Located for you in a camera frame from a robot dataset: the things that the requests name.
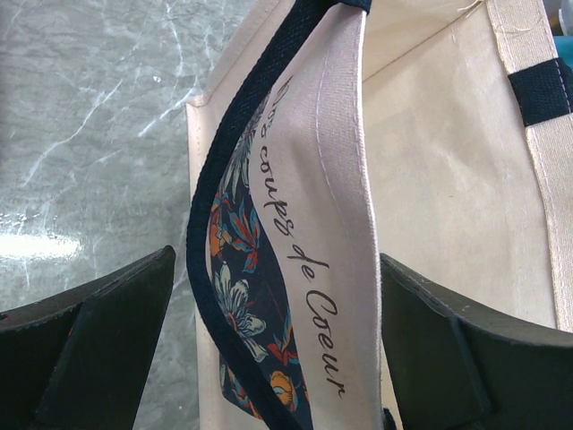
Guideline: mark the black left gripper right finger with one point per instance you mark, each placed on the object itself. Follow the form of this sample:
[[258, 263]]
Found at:
[[457, 364]]

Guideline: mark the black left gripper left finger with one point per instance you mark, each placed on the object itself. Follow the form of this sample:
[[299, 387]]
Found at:
[[80, 359]]

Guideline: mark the beige canvas tote bag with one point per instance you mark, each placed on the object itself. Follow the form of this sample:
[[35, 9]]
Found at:
[[331, 133]]

